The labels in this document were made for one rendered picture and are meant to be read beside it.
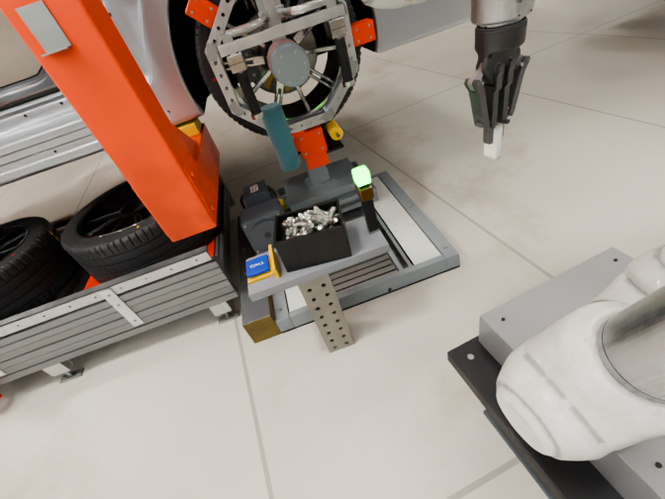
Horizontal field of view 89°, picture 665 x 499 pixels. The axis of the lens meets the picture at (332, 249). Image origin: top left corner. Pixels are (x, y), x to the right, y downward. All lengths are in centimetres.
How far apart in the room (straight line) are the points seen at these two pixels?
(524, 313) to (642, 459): 30
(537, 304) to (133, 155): 112
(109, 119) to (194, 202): 31
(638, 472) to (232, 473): 101
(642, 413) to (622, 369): 5
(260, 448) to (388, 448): 41
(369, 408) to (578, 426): 77
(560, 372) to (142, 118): 106
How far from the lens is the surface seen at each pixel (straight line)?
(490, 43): 66
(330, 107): 155
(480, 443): 116
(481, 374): 91
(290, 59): 133
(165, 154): 112
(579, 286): 96
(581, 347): 51
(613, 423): 53
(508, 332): 85
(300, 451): 123
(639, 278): 66
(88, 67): 110
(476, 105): 69
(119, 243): 155
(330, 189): 176
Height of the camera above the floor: 110
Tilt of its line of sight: 40 degrees down
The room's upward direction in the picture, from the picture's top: 19 degrees counter-clockwise
